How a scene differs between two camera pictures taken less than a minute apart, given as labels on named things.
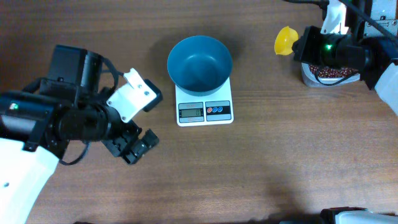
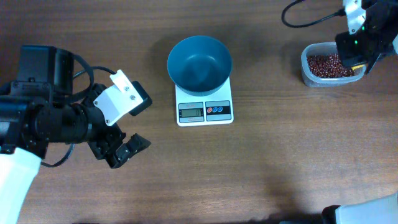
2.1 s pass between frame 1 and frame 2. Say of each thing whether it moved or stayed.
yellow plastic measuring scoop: moved
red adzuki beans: stayed
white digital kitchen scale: stayed
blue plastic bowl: stayed
